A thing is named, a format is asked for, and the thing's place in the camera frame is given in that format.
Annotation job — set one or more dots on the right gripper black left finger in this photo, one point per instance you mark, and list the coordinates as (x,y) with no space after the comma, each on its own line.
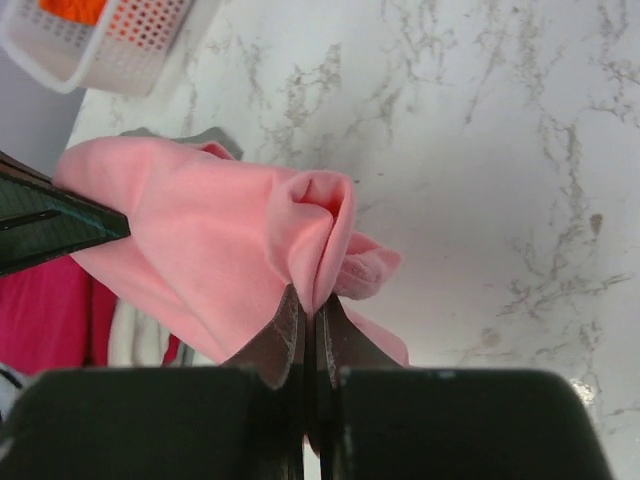
(279,346)

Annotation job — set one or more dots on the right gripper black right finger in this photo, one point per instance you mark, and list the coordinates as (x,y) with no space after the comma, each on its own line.
(340,344)

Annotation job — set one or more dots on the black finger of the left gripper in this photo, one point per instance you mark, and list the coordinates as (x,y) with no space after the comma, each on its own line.
(40,222)

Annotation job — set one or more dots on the pink t shirt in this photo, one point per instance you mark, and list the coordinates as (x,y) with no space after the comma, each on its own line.
(214,242)

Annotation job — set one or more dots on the folded red t shirt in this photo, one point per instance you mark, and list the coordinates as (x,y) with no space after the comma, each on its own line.
(54,316)

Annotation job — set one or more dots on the folded white t shirt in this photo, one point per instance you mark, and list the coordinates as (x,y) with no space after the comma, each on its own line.
(137,340)

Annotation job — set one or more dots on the white plastic basket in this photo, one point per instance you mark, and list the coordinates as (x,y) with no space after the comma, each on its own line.
(123,53)

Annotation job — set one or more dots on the orange t shirt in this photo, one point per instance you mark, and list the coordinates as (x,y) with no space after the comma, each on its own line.
(86,12)

